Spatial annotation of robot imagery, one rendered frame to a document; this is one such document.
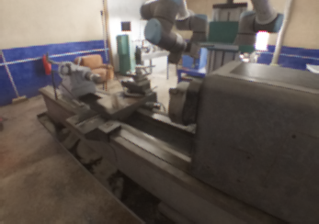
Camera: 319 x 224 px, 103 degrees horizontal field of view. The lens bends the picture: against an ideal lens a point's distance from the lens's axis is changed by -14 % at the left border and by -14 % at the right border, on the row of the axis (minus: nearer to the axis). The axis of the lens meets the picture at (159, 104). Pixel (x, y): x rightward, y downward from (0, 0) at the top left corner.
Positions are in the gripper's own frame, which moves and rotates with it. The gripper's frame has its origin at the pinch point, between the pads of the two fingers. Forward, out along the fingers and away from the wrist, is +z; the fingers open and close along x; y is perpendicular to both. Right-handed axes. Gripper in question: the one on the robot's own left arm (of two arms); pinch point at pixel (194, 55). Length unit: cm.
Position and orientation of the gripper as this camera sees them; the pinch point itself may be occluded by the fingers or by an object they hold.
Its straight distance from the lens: 87.5
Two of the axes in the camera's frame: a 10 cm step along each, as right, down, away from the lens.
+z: 6.9, 0.6, 7.2
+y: 2.3, -9.6, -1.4
